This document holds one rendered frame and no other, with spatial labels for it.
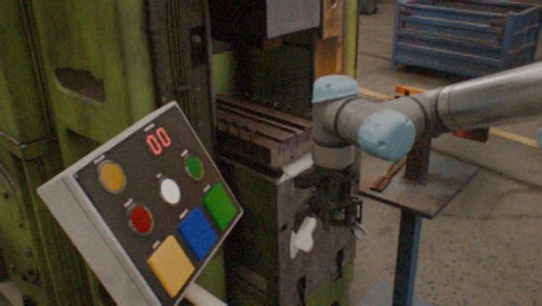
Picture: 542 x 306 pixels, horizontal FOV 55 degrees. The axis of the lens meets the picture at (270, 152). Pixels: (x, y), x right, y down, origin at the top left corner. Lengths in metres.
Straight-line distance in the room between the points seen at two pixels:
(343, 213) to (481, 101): 0.33
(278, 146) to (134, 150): 0.55
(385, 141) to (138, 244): 0.42
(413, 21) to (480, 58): 0.76
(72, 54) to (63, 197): 0.74
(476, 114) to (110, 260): 0.60
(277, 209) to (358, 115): 0.62
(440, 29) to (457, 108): 4.50
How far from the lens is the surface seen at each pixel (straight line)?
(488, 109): 0.80
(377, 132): 0.78
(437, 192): 1.80
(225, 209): 1.06
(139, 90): 1.23
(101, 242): 0.86
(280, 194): 1.36
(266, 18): 1.27
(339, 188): 0.91
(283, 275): 1.51
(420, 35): 5.42
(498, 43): 5.09
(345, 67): 1.81
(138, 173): 0.92
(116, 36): 1.20
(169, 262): 0.90
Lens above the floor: 1.55
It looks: 25 degrees down
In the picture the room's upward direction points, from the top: 1 degrees counter-clockwise
